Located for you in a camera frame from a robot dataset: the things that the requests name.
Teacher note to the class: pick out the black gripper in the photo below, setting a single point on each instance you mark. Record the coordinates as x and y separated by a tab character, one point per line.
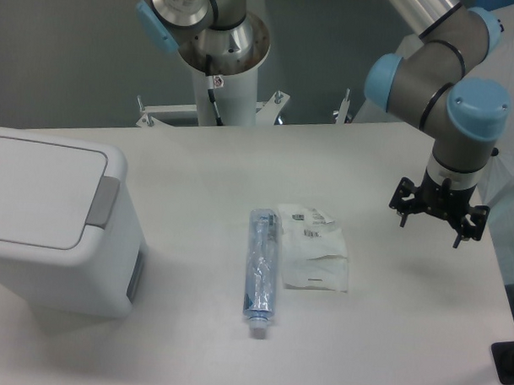
439	200

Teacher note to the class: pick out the silver blue robot arm base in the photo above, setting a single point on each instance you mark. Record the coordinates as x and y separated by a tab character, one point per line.
212	36

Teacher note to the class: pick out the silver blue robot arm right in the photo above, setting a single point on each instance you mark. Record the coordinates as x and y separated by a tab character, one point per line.
432	91

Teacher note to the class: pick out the white plastic trash can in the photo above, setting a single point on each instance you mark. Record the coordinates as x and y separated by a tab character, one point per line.
70	238

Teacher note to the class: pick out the clear plastic bag with labels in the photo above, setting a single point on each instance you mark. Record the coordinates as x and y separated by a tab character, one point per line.
314	252

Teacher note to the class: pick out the black device at table edge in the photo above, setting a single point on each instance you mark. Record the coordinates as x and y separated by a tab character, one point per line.
503	355

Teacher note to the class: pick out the crushed clear plastic bottle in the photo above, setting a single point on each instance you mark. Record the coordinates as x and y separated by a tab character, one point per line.
261	271

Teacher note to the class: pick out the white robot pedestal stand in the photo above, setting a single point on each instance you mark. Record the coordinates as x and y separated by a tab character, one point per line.
219	100

